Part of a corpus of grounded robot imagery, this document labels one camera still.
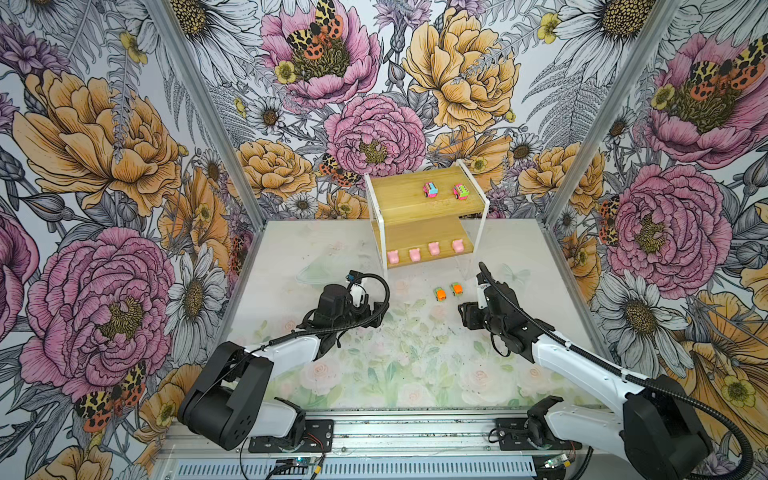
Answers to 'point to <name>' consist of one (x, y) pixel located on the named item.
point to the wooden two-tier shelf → (425, 214)
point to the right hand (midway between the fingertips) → (469, 314)
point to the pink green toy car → (461, 192)
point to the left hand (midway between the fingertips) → (374, 308)
